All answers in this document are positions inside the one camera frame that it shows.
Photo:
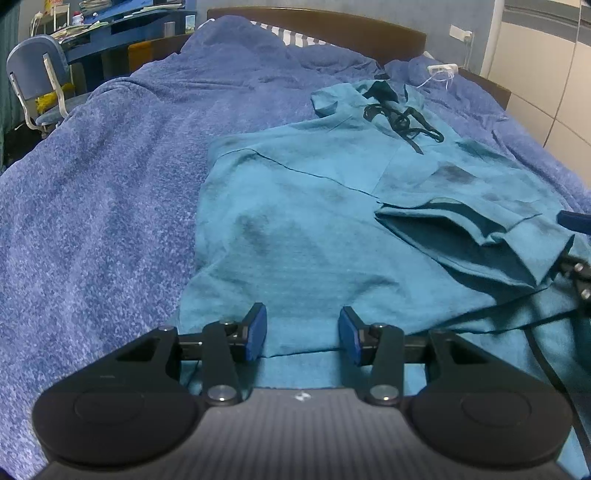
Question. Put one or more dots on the stack of papers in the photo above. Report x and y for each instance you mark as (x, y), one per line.
(124, 7)

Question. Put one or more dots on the white mug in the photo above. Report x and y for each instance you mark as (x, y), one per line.
(78, 19)

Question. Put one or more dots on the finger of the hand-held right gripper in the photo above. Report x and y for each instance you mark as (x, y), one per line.
(577, 222)
(582, 279)

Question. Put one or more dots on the striped pillow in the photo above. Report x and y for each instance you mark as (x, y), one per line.
(295, 36)

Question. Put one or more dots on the teal shirt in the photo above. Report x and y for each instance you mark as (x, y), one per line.
(300, 244)

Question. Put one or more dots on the yellow cloth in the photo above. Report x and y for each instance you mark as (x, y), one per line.
(51, 98)

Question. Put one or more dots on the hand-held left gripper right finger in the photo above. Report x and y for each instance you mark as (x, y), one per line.
(347, 334)

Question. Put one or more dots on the grey cup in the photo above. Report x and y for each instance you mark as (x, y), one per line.
(170, 29)

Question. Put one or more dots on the white wall outlet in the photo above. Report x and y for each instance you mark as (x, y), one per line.
(461, 33)

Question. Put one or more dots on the white wardrobe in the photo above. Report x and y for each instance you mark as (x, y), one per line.
(540, 60)

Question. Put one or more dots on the grey-blue desk chair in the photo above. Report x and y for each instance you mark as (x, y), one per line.
(34, 69)

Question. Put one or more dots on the blue fleece blanket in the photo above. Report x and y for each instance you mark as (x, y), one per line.
(101, 207)

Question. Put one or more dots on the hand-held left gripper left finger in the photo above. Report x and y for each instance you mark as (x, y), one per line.
(257, 332)

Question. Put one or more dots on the white power strip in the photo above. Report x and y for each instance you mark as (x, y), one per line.
(442, 69)

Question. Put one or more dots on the blue desk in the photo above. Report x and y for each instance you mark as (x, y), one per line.
(120, 44)

